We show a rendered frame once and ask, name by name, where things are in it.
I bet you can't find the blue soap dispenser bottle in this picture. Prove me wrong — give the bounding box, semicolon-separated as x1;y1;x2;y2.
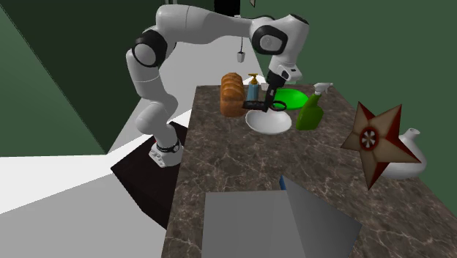
246;73;261;103

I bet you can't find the green plate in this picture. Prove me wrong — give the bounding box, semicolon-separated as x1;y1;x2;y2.
272;88;310;111

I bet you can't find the grey hanging lamp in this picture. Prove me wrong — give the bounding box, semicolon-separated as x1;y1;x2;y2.
237;35;247;64

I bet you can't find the white bowl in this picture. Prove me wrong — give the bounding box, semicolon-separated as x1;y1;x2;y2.
245;108;293;136

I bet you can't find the brown bread loaf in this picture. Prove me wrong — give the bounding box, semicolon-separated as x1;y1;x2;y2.
220;72;248;119

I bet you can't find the green spray bottle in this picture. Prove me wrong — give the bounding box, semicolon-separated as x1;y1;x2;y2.
294;82;335;132

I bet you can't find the red and beige star ornament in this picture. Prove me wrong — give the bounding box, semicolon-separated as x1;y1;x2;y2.
339;101;423;191

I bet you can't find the grey box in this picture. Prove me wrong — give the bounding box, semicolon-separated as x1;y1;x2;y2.
201;174;363;258

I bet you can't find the white round vase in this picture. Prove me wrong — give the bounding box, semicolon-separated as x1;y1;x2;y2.
379;128;428;180

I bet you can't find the dark robot stand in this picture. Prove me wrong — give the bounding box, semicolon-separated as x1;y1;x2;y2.
110;121;190;230

